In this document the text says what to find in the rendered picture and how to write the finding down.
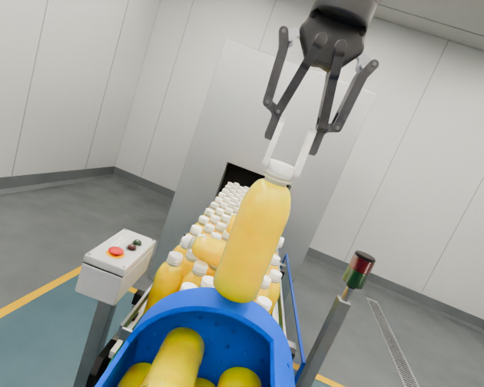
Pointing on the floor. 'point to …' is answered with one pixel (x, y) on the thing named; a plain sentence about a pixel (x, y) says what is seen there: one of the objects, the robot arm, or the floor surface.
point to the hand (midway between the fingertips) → (288, 148)
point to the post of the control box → (94, 341)
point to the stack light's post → (323, 342)
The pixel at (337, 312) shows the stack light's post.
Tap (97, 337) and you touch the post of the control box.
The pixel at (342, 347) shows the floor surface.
